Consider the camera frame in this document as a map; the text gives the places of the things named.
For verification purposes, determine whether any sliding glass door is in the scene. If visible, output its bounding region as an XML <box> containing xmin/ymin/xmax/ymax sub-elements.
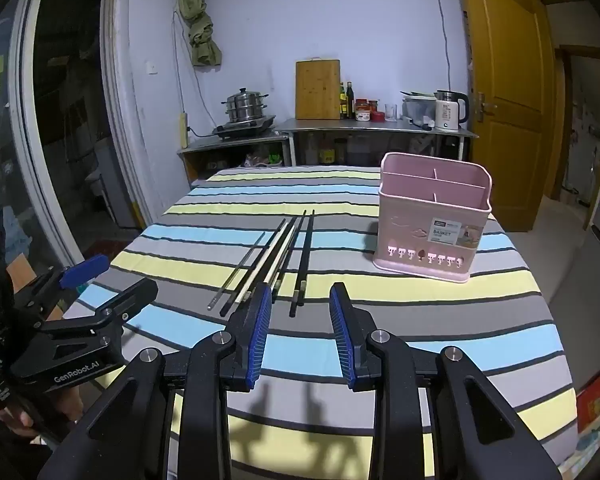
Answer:
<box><xmin>0</xmin><ymin>0</ymin><xmax>148</xmax><ymax>271</ymax></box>

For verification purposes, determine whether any green hanging cloth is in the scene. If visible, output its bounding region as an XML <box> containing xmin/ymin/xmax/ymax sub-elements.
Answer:
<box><xmin>177</xmin><ymin>0</ymin><xmax>224</xmax><ymax>67</ymax></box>

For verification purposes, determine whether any yellow wooden door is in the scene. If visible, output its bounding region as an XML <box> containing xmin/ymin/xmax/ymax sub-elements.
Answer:
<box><xmin>455</xmin><ymin>0</ymin><xmax>557</xmax><ymax>233</ymax></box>

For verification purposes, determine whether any pink plastic utensil basket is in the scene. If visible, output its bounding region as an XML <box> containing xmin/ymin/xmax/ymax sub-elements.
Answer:
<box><xmin>371</xmin><ymin>152</ymin><xmax>494</xmax><ymax>285</ymax></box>

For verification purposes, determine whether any cream wooden chopstick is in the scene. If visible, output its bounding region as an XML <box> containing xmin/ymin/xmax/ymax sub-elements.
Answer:
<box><xmin>236</xmin><ymin>224</ymin><xmax>297</xmax><ymax>306</ymax></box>

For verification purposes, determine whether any silver metal chopstick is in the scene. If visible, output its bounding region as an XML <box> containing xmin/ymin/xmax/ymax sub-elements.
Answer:
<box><xmin>207</xmin><ymin>218</ymin><xmax>287</xmax><ymax>309</ymax></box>

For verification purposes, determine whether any stainless steel steamer pot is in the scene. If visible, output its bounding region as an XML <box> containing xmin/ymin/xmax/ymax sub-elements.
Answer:
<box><xmin>221</xmin><ymin>87</ymin><xmax>271</xmax><ymax>124</ymax></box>

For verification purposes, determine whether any wooden cutting board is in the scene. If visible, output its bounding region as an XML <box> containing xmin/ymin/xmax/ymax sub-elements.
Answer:
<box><xmin>295</xmin><ymin>58</ymin><xmax>342</xmax><ymax>121</ymax></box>

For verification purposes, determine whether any white electric kettle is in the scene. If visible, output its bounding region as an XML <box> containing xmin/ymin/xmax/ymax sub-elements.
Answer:
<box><xmin>433</xmin><ymin>90</ymin><xmax>470</xmax><ymax>133</ymax></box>

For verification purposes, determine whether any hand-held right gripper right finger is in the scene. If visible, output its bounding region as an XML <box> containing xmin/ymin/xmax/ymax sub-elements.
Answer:
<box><xmin>328</xmin><ymin>282</ymin><xmax>563</xmax><ymax>480</ymax></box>

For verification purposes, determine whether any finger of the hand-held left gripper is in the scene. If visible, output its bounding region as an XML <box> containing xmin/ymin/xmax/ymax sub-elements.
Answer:
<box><xmin>12</xmin><ymin>254</ymin><xmax>111</xmax><ymax>322</ymax></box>
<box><xmin>35</xmin><ymin>279</ymin><xmax>159</xmax><ymax>339</ymax></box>

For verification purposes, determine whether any black induction cooker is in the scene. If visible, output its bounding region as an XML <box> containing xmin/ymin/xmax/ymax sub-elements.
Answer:
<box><xmin>212</xmin><ymin>115</ymin><xmax>277</xmax><ymax>141</ymax></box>

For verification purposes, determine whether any low steel shelf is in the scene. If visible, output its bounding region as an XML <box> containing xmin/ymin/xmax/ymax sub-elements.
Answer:
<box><xmin>176</xmin><ymin>132</ymin><xmax>291</xmax><ymax>182</ymax></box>

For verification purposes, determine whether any person's left hand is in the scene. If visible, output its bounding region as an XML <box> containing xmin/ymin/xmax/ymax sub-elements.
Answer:
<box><xmin>0</xmin><ymin>385</ymin><xmax>83</xmax><ymax>436</ymax></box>

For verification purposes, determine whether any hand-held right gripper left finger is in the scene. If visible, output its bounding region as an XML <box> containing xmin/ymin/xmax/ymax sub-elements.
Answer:
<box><xmin>37</xmin><ymin>282</ymin><xmax>273</xmax><ymax>480</ymax></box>

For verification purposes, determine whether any striped tablecloth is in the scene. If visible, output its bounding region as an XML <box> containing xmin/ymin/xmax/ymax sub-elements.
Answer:
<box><xmin>62</xmin><ymin>164</ymin><xmax>581</xmax><ymax>480</ymax></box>

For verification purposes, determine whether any wall cable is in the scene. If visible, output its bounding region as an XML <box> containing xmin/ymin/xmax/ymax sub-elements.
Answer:
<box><xmin>426</xmin><ymin>0</ymin><xmax>454</xmax><ymax>94</ymax></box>

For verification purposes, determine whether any steel kitchen table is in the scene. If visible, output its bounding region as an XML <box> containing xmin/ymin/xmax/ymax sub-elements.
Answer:
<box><xmin>275</xmin><ymin>117</ymin><xmax>481</xmax><ymax>167</ymax></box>

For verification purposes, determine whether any black chopstick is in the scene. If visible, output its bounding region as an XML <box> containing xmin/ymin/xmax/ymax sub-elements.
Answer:
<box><xmin>273</xmin><ymin>210</ymin><xmax>307</xmax><ymax>303</ymax></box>
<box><xmin>290</xmin><ymin>210</ymin><xmax>315</xmax><ymax>319</ymax></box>
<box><xmin>220</xmin><ymin>216</ymin><xmax>298</xmax><ymax>318</ymax></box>

